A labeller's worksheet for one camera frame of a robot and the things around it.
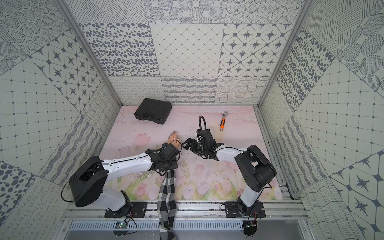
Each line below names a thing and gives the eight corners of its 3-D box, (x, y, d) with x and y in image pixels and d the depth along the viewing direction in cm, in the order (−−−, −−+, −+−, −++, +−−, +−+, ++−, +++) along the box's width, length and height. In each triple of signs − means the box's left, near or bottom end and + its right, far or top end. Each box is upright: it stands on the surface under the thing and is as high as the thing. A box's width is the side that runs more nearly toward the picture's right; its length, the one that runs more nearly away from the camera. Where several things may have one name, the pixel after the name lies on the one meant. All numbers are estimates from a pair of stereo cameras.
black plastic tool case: (135, 119, 114) (132, 114, 109) (147, 102, 126) (145, 97, 122) (162, 125, 110) (161, 120, 106) (172, 107, 122) (171, 102, 118)
